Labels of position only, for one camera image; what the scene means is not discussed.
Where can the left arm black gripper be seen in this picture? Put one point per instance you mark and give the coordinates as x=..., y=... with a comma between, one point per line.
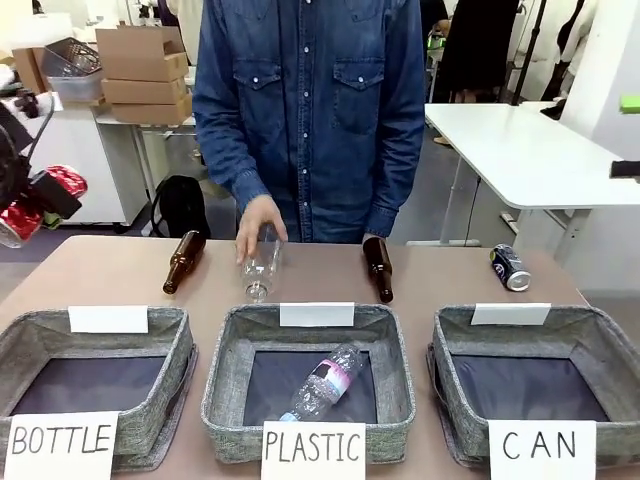
x=7, y=165

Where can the crushed red can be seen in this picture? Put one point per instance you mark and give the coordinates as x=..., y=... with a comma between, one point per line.
x=20, y=220

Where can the clear plastic bottle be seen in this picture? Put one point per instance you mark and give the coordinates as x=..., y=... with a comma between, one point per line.
x=261, y=272

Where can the person's right forearm denim sleeve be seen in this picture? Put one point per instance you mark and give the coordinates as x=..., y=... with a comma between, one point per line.
x=227, y=150

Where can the person's left forearm denim sleeve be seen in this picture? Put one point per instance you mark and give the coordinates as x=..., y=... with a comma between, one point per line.
x=400, y=170

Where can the dark blue drink can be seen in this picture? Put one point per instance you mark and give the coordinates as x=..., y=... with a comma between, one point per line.
x=510, y=265

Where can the grey fabric basket labelled bottle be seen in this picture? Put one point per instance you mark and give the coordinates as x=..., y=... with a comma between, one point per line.
x=150, y=400

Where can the grey fabric basket labelled plastic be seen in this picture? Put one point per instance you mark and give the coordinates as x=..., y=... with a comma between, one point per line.
x=230, y=380

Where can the grey fabric basket labelled can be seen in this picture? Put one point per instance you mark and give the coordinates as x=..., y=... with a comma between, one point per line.
x=450, y=380

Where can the white paper sign CAN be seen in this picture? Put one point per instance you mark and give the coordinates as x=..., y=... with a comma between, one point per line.
x=542, y=450

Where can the person's right hand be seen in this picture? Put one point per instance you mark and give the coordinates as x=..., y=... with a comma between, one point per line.
x=261, y=215

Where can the white cabinet desk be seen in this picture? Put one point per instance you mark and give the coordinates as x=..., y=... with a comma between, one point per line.
x=110, y=165

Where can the background person in white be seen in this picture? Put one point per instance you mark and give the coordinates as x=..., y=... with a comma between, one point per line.
x=575, y=65

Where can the white background table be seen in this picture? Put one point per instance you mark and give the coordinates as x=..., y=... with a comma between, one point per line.
x=525, y=150

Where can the clear plastic storage container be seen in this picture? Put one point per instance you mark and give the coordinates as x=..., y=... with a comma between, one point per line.
x=80, y=89

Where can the black tripod pole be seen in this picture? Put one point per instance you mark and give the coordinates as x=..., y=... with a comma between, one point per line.
x=527, y=50

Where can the black backpack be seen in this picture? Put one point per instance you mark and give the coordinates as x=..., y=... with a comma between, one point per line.
x=180, y=207

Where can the flat closed cardboard box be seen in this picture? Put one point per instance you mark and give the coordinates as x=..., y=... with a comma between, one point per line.
x=145, y=91
x=152, y=112

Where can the small brown cardboard box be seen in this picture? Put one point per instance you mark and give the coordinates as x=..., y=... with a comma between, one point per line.
x=29, y=67

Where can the blank white card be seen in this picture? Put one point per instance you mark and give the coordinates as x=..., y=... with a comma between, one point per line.
x=317, y=315
x=510, y=314
x=108, y=320

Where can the grey plastic mesh crate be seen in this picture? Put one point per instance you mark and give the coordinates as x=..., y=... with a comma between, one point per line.
x=72, y=57

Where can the brown glass bottle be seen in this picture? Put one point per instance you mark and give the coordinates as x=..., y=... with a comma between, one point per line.
x=185, y=260
x=379, y=265

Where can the background person in black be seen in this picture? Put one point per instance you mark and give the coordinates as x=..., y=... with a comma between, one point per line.
x=475, y=50

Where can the open cardboard box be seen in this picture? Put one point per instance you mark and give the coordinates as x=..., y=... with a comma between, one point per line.
x=142, y=55

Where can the white paper sign BOTTLE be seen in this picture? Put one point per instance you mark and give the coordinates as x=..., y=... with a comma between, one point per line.
x=62, y=445

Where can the person's torso denim shirt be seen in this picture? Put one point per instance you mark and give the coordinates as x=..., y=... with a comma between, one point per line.
x=310, y=100

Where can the crumpled labelled plastic bottle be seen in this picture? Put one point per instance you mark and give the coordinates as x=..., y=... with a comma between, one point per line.
x=325, y=380

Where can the white paper sign PLASTIC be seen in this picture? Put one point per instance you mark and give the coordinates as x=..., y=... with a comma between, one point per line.
x=312, y=450

